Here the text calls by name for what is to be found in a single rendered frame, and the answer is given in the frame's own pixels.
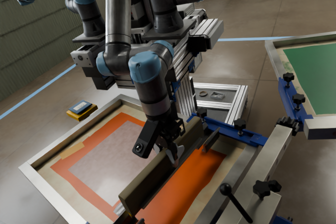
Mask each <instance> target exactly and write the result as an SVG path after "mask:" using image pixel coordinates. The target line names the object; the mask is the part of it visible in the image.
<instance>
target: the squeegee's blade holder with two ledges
mask: <svg viewBox="0 0 336 224"><path fill-rule="evenodd" d="M202 141H203V139H202V138H200V137H199V138H198V139H197V140H196V141H195V143H194V144H193V145H192V146H191V147H190V148H189V149H188V151H187V152H186V153H185V154H184V155H183V156H182V157H181V159H180V160H179V161H178V166H177V167H176V168H175V167H173V168H172V169H171V170H170V171H169V172H168V173H167V175H166V176H165V177H164V178H163V179H162V180H161V181H160V183H159V184H158V185H157V186H156V187H155V188H154V189H153V191H152V192H151V193H150V194H149V195H148V196H147V198H146V199H145V200H144V201H143V202H142V203H141V204H140V207H141V208H142V209H143V210H144V209H145V208H146V207H147V205H148V204H149V203H150V202H151V201H152V199H153V198H154V197H155V196H156V195H157V194H158V192H159V191H160V190H161V189H162V188H163V187H164V185H165V184H166V183H167V182H168V181H169V180H170V178H171V177H172V176H173V175H174V174H175V172H176V171H177V170H178V169H179V168H180V167H181V165H182V164H183V163H184V162H185V161H186V160H187V158H188V157H189V156H190V155H191V154H192V153H193V151H194V150H195V149H196V148H197V147H198V145H199V144H200V143H201V142H202Z"/></svg>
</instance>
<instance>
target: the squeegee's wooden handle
mask: <svg viewBox="0 0 336 224"><path fill-rule="evenodd" d="M184 127H185V133H184V134H183V135H182V136H180V135H179V137H178V138H177V139H176V140H174V141H173V142H175V143H176V144H177V146H178V147H179V146H182V145H183V146H184V151H183V153H182V155H181V156H180V158H179V160H180V159H181V158H182V156H183V155H184V154H185V153H186V152H187V151H188V150H189V148H190V147H191V146H192V145H193V144H194V143H195V142H196V140H197V139H198V138H201V137H202V136H203V135H204V129H203V123H202V119H201V118H200V117H197V116H194V117H193V118H192V119H191V120H190V121H189V122H188V123H187V124H186V125H185V126H184ZM166 149H167V148H163V149H162V150H161V151H160V152H159V153H158V154H157V155H156V156H155V158H154V159H153V160H152V161H151V162H150V163H149V164H148V165H147V166H146V167H145V168H144V169H143V170H142V171H141V172H140V173H139V174H138V175H137V176H136V177H135V178H134V179H133V180H132V181H131V182H130V183H129V184H128V185H127V187H126V188H125V189H124V190H123V191H122V192H121V193H120V194H119V195H118V198H119V199H120V201H121V203H122V205H123V206H124V208H125V210H126V211H127V212H128V213H130V214H131V215H132V216H133V215H134V214H135V213H136V212H137V211H138V210H139V208H140V204H141V203H142V202H143V201H144V200H145V199H146V198H147V196H148V195H149V194H150V193H151V192H152V191H153V190H154V188H155V187H156V186H157V185H158V184H159V183H160V182H161V180H162V179H163V178H164V177H165V176H166V175H167V174H168V172H169V171H170V170H171V169H172V168H173V166H171V162H170V160H169V157H168V155H167V154H166Z"/></svg>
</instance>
